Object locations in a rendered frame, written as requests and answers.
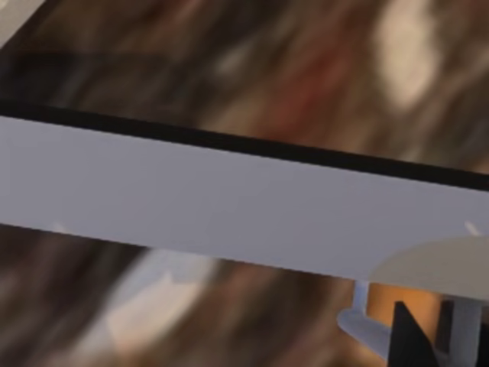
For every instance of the light grey bracket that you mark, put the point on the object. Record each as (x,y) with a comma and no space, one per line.
(363,325)

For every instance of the grey post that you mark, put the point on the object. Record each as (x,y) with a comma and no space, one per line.
(467,332)

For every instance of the grey table side panel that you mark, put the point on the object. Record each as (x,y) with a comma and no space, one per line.
(214,199)

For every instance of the orange block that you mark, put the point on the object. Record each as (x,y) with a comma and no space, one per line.
(382,302)

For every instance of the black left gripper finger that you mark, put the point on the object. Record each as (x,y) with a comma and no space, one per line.
(409,344)

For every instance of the beige round disc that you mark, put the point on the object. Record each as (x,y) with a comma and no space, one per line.
(439,267)

